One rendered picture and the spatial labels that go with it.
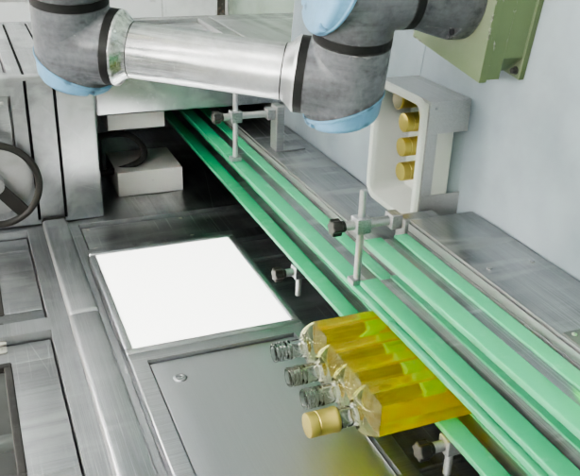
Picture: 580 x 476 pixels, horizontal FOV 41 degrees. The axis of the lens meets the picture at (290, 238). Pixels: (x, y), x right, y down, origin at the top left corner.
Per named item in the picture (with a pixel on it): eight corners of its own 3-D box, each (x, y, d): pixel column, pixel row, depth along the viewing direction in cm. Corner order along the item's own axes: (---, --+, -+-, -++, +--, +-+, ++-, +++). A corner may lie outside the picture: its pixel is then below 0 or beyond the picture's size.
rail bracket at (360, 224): (388, 272, 134) (323, 283, 130) (397, 181, 127) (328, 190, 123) (397, 280, 132) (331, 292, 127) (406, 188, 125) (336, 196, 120)
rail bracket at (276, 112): (297, 150, 192) (210, 159, 184) (299, 83, 185) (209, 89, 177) (305, 156, 188) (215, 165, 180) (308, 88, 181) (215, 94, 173)
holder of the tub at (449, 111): (404, 212, 154) (369, 217, 151) (418, 75, 142) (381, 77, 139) (452, 248, 140) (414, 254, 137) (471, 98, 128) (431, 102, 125)
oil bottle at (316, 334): (412, 330, 130) (294, 353, 123) (415, 300, 128) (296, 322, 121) (429, 347, 126) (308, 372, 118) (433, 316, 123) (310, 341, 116)
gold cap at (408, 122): (420, 108, 139) (399, 110, 138) (431, 113, 136) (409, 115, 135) (417, 127, 141) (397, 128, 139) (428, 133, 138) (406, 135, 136)
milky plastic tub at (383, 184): (404, 188, 152) (365, 193, 148) (416, 74, 142) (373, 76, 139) (453, 222, 137) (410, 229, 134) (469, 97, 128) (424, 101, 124)
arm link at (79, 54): (393, 52, 107) (11, -2, 110) (376, 147, 116) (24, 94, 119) (396, 22, 116) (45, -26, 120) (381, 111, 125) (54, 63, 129)
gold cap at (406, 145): (417, 132, 141) (397, 134, 140) (428, 139, 138) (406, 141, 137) (415, 150, 143) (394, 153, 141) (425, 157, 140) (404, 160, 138)
